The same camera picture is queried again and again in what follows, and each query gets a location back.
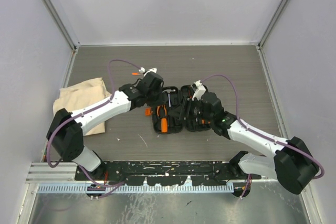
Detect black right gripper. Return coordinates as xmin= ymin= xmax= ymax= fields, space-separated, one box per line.
xmin=168 ymin=95 xmax=213 ymax=123

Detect black handled claw hammer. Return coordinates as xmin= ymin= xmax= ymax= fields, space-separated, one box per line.
xmin=164 ymin=89 xmax=176 ymax=108

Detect orange black pliers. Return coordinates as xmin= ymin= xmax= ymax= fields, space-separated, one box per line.
xmin=156 ymin=105 xmax=167 ymax=119

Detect orange small tool piece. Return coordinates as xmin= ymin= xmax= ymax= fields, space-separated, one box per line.
xmin=145 ymin=108 xmax=153 ymax=116

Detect black plastic tool case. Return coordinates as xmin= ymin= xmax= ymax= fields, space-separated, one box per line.
xmin=145 ymin=85 xmax=211 ymax=134

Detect orange handled stubby screwdriver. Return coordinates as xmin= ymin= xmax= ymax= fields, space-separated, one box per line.
xmin=161 ymin=118 xmax=168 ymax=133

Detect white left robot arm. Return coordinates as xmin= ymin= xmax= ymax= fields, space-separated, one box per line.
xmin=46 ymin=71 xmax=163 ymax=180

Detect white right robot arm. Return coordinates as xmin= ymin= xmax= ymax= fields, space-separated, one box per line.
xmin=168 ymin=92 xmax=324 ymax=195

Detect beige cloth bag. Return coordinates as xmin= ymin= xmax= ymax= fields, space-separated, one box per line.
xmin=52 ymin=77 xmax=112 ymax=136

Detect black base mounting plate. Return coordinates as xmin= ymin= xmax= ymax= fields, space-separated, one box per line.
xmin=89 ymin=161 xmax=248 ymax=186

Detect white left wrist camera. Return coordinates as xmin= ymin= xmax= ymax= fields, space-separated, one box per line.
xmin=138 ymin=67 xmax=158 ymax=76

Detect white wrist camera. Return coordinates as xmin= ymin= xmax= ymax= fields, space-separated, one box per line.
xmin=138 ymin=67 xmax=158 ymax=76
xmin=191 ymin=80 xmax=208 ymax=101

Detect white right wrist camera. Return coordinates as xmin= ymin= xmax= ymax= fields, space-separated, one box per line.
xmin=191 ymin=80 xmax=208 ymax=101

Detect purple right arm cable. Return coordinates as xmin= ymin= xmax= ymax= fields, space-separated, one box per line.
xmin=199 ymin=74 xmax=325 ymax=200

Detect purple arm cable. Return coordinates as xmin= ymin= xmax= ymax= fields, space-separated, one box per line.
xmin=199 ymin=74 xmax=325 ymax=200
xmin=47 ymin=59 xmax=145 ymax=200

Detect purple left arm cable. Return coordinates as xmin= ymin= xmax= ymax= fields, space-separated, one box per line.
xmin=47 ymin=59 xmax=145 ymax=200

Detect aluminium front rail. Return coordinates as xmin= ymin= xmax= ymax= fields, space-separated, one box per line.
xmin=27 ymin=160 xmax=264 ymax=186

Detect white slotted cable duct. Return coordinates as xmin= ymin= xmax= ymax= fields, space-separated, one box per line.
xmin=37 ymin=183 xmax=234 ymax=194

